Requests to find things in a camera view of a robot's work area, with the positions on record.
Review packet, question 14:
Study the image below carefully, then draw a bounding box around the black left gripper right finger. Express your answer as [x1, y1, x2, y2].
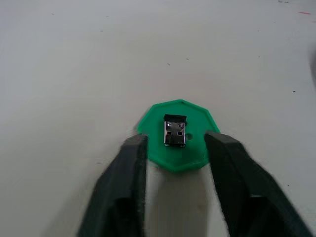
[204, 130, 315, 237]

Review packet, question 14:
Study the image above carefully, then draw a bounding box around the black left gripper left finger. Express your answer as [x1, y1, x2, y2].
[77, 133, 150, 237]

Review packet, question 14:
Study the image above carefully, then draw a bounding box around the small USB receiver dongle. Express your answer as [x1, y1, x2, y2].
[163, 114, 188, 148]

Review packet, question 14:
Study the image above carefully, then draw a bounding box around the green octagonal plastic holder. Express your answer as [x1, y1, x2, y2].
[136, 99, 222, 174]

